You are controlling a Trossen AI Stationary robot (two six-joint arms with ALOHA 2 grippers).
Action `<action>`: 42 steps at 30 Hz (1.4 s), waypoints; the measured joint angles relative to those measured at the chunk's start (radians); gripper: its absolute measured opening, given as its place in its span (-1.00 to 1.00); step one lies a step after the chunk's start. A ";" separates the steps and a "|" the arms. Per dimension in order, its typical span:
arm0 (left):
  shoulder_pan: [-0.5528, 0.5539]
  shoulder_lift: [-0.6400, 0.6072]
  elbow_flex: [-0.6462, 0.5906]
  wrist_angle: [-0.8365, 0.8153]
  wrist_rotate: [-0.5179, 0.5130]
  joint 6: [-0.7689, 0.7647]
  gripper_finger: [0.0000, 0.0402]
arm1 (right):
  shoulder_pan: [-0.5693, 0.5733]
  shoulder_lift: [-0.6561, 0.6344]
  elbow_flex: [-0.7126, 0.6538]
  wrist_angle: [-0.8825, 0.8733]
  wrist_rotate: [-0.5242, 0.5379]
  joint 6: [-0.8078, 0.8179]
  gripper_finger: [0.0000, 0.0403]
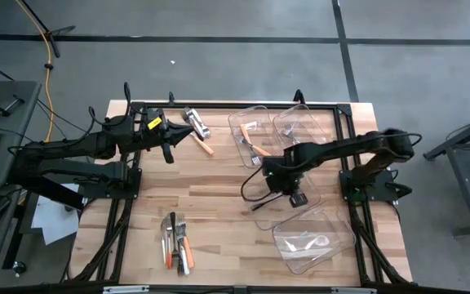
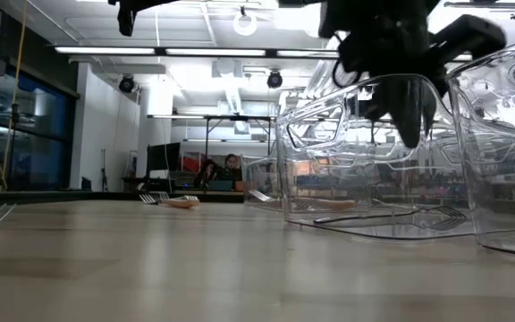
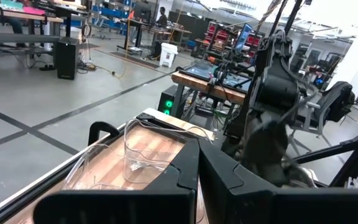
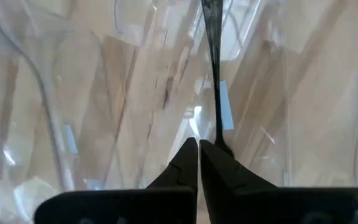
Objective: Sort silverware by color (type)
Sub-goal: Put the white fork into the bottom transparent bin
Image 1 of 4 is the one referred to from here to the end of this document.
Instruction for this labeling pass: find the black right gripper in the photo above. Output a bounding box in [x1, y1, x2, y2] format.
[261, 157, 310, 209]

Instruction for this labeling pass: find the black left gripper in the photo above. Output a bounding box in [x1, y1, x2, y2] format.
[139, 106, 195, 165]

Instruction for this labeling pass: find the wooden-handled fork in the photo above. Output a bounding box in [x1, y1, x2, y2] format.
[251, 194, 285, 212]

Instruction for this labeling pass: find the clear plastic bin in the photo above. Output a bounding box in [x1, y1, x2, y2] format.
[241, 165, 322, 231]
[272, 203, 357, 275]
[227, 105, 290, 170]
[272, 103, 334, 164]

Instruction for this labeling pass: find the silver aluminium extrusion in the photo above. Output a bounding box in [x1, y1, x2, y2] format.
[102, 285, 150, 294]
[330, 287, 378, 294]

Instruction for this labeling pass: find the white paper sheet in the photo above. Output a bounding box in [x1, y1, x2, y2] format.
[30, 183, 82, 246]

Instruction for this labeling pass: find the black tripod stand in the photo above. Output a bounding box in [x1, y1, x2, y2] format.
[14, 0, 77, 59]

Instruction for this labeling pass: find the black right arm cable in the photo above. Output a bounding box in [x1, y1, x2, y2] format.
[240, 165, 279, 202]

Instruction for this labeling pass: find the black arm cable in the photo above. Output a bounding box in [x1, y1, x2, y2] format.
[8, 81, 146, 158]
[240, 165, 279, 202]

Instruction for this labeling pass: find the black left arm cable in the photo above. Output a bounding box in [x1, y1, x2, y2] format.
[8, 81, 146, 158]

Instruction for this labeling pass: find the black metal table frame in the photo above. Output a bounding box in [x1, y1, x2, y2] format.
[6, 100, 415, 287]

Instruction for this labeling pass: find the yellow cable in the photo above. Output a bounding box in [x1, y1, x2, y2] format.
[14, 0, 56, 144]

